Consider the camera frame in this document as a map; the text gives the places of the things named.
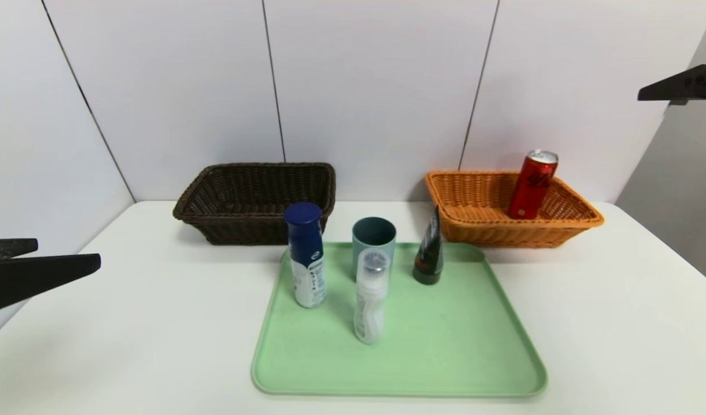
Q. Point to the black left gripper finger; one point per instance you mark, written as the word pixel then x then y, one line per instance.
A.
pixel 4 249
pixel 24 279

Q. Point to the red soda can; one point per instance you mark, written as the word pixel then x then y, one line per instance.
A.
pixel 531 184

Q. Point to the white bottle with blue cap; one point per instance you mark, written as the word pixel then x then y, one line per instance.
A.
pixel 306 253

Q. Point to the clear white plastic bottle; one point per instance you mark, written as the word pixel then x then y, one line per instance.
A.
pixel 370 300

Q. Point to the teal plastic cup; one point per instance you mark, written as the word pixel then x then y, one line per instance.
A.
pixel 374 230

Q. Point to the dark brown wicker basket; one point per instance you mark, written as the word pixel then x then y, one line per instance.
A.
pixel 243 230

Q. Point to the orange wicker basket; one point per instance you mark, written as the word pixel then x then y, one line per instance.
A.
pixel 474 230

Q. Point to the black squeeze tube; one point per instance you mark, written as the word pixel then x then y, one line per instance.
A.
pixel 429 259

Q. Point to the light green plastic tray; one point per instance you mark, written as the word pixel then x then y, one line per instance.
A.
pixel 433 346

